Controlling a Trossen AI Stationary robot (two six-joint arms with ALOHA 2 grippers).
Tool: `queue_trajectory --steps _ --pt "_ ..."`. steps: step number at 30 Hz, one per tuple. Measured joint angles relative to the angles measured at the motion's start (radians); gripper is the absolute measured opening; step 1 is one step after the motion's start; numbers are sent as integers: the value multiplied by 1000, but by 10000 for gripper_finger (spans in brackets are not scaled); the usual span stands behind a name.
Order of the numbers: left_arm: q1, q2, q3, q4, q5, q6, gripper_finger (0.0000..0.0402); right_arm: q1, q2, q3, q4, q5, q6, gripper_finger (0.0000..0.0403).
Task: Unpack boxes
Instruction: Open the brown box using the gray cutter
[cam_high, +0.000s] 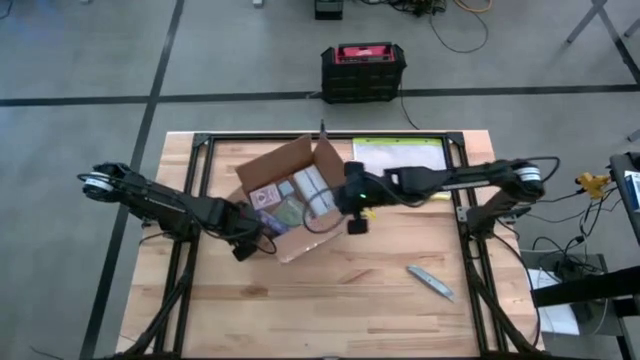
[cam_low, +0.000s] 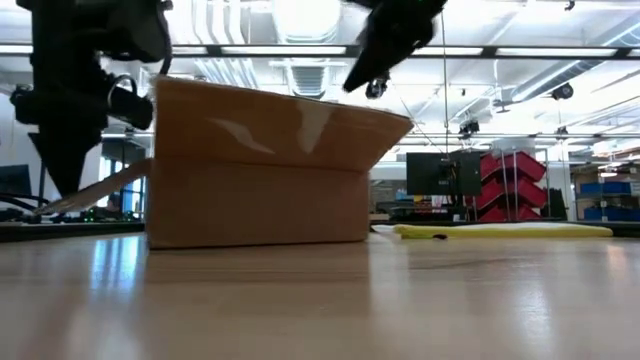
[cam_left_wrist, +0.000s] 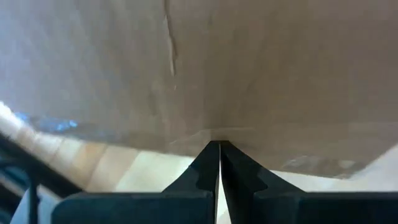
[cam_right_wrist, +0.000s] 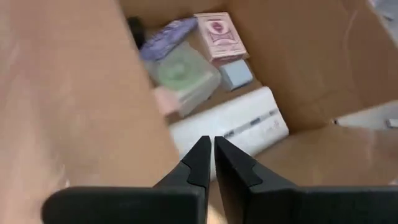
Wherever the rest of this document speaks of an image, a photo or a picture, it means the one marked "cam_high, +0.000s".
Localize yellow floor cable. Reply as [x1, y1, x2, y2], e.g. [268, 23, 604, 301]
[452, 0, 495, 15]

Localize black side cart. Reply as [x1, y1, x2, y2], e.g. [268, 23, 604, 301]
[519, 152, 640, 360]

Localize grey table legs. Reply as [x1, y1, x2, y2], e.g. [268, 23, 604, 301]
[566, 0, 640, 86]

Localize white and teal flat pack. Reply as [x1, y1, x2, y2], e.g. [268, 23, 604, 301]
[292, 165, 337, 217]

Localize yellow connector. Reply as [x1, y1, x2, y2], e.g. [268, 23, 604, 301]
[574, 172, 613, 202]

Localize white paper sheet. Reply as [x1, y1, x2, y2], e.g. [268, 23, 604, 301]
[528, 268, 582, 337]

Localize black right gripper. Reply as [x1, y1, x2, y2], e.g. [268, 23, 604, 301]
[333, 160, 397, 237]

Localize purple blue packet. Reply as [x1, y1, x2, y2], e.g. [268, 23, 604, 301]
[255, 208, 290, 237]

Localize green packet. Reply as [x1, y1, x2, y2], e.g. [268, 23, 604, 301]
[272, 196, 307, 229]

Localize blue and white box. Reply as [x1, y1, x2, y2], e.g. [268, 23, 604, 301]
[624, 170, 640, 214]

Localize brown cardboard box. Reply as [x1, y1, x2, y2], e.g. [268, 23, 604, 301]
[233, 132, 352, 265]

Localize tangled floor cables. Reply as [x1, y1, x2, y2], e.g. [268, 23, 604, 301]
[359, 0, 450, 17]

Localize black cable bundle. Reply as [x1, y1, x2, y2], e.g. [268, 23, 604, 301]
[499, 189, 622, 281]

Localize pink card pack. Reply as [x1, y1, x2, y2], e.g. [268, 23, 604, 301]
[248, 183, 284, 212]

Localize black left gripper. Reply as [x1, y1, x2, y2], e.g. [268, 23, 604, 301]
[219, 199, 266, 263]

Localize mesh pouch with yellow trim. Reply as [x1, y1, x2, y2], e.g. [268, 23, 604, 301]
[352, 137, 452, 202]

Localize black toolbox cable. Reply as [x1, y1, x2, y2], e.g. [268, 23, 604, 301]
[398, 82, 422, 132]

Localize grey metal utility knife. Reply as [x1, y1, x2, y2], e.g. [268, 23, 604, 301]
[405, 263, 457, 303]

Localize small black floor box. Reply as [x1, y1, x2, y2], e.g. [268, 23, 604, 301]
[314, 0, 345, 22]

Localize black metal rig frame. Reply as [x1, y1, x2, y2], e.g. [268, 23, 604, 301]
[107, 130, 546, 360]

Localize black and red toolbox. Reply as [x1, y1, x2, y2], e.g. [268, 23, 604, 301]
[320, 42, 408, 105]

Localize black floor cable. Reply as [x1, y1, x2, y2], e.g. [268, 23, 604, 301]
[428, 9, 491, 55]

